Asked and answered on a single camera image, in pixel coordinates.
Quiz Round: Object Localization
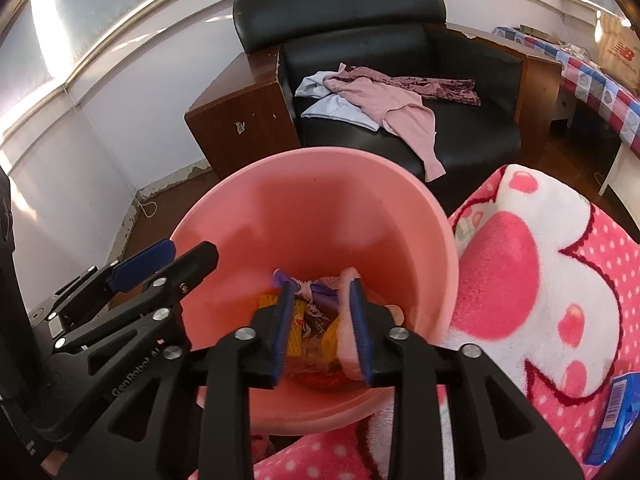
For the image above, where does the checkered cloth table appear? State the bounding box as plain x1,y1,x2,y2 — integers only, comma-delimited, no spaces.
492,25,640,153

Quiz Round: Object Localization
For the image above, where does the blue tissue packet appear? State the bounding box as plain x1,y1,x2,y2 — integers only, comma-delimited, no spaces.
585,372,640,466

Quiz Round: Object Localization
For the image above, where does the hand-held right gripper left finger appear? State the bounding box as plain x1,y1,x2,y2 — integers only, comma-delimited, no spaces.
60,287,298,480

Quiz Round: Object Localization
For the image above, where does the mauve patterned garment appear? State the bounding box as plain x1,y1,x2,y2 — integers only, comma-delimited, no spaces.
385,74,482,107

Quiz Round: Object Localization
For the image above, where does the yellow wrapper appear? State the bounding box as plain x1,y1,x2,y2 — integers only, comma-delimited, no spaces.
257,295,346,361

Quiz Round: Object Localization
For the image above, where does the purple patterned wrapper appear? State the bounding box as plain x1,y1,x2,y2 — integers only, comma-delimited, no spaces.
271,269,346,321

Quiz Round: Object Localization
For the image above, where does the cardboard box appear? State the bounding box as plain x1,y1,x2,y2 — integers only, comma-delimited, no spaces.
597,12,640,98

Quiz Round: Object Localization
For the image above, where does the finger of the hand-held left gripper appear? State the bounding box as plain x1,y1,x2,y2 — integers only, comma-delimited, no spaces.
50,239,177,311
50,241,220,411

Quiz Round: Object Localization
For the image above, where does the light blue garment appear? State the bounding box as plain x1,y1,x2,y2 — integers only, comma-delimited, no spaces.
294,72,381,132

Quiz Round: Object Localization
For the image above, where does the pink polka dot printed blanket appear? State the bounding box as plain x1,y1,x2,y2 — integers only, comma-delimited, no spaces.
250,162,640,480

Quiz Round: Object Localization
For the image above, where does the black leather armchair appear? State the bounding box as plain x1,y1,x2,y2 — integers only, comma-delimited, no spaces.
184,0,563,196

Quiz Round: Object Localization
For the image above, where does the pink garment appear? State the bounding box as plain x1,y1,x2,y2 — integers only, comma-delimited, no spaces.
324,62,447,182

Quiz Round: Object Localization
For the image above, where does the pink plastic bucket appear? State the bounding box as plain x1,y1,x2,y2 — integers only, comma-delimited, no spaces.
169,147,460,436

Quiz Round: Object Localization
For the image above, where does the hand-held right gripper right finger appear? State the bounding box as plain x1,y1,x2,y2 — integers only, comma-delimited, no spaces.
349,280,586,480

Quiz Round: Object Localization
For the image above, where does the white table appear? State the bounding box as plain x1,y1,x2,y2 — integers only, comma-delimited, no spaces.
550,95,640,196

